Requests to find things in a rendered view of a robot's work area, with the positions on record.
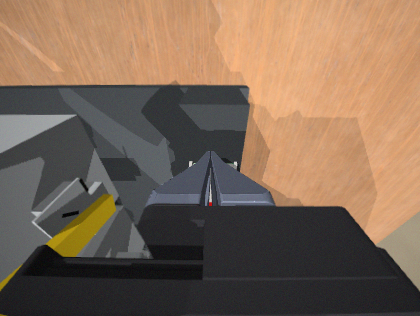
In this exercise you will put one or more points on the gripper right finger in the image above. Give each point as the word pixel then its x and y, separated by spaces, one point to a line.
pixel 230 187

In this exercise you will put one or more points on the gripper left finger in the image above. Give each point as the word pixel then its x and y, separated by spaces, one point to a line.
pixel 192 186

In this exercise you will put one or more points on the dark grey board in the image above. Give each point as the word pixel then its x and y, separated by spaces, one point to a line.
pixel 136 130

